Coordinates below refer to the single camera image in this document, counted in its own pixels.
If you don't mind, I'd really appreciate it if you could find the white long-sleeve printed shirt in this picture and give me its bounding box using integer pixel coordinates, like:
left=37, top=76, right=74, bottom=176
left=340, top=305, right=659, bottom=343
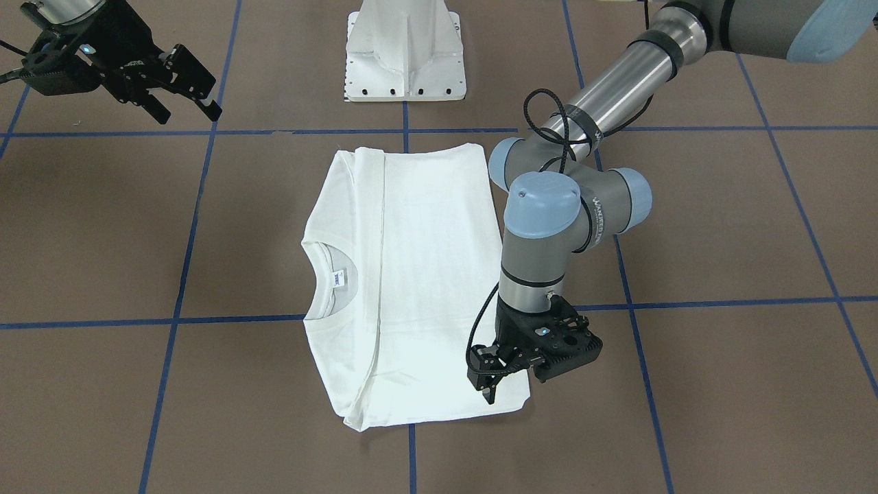
left=301, top=143, right=530, bottom=432

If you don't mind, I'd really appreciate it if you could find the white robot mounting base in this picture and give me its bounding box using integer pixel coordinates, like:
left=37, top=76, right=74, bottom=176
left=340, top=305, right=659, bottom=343
left=343, top=1, right=467, bottom=102

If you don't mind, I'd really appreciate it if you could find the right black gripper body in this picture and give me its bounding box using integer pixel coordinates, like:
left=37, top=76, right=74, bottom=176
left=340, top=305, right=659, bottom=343
left=19, top=1, right=163, bottom=96

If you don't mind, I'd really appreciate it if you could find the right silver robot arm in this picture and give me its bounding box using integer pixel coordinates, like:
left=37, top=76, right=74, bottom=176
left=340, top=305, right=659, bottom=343
left=2, top=1, right=222, bottom=124

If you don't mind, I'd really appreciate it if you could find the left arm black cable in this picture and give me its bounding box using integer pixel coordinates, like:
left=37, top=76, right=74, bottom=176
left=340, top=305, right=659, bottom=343
left=465, top=88, right=656, bottom=375

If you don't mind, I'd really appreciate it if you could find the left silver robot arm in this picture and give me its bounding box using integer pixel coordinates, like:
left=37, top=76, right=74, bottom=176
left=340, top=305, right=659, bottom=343
left=464, top=1, right=876, bottom=404

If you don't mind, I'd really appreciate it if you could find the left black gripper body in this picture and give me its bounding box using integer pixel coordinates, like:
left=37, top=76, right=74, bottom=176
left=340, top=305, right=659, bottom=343
left=466, top=296, right=604, bottom=390

